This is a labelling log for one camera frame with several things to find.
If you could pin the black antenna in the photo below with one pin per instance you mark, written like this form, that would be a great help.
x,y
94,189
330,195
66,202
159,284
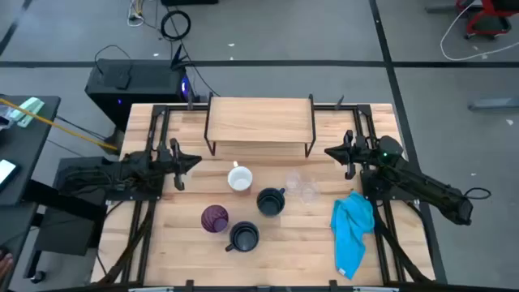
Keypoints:
x,y
178,57

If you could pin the black aluminium rig frame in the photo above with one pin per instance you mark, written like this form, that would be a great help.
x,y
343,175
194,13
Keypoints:
x,y
142,259

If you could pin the black mug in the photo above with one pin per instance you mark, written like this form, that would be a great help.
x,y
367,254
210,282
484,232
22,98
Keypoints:
x,y
271,201
244,237

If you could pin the red mug white inside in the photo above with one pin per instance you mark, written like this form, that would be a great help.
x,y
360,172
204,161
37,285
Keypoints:
x,y
240,178

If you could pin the small black box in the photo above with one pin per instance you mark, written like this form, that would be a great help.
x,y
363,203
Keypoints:
x,y
123,78

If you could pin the black desk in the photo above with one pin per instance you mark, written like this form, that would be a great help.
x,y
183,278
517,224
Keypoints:
x,y
28,154

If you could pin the black computer tower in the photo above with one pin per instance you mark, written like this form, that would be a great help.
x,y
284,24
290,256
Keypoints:
x,y
146,85

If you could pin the red chair base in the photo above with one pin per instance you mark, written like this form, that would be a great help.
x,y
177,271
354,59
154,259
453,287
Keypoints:
x,y
486,24

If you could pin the grey metal bar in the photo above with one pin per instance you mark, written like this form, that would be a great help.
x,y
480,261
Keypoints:
x,y
494,104

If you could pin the wooden shelf black metal legs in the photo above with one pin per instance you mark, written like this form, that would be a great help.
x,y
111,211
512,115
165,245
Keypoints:
x,y
259,119

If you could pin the person's hand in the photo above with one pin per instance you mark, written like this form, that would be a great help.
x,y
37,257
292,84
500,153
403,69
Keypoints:
x,y
5,265

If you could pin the purple faceted plastic tumbler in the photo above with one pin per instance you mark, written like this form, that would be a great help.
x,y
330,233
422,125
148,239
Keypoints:
x,y
215,219

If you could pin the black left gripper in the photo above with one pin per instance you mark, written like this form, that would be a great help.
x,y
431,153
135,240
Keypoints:
x,y
174,162

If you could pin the mint green stapler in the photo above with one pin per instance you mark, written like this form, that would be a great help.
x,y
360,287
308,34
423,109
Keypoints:
x,y
26,110

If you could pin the black side cart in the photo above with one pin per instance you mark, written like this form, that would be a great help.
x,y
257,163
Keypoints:
x,y
65,231

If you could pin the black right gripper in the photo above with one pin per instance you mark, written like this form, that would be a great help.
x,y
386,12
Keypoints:
x,y
361,154

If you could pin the blue cloth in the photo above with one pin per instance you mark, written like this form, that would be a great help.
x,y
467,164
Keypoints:
x,y
350,231

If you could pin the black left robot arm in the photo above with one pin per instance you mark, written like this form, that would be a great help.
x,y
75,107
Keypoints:
x,y
121,170

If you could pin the smartphone lit screen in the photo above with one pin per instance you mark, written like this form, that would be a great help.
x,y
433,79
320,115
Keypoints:
x,y
6,171

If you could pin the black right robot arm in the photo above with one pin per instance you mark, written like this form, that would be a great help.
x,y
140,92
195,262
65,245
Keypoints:
x,y
425,186

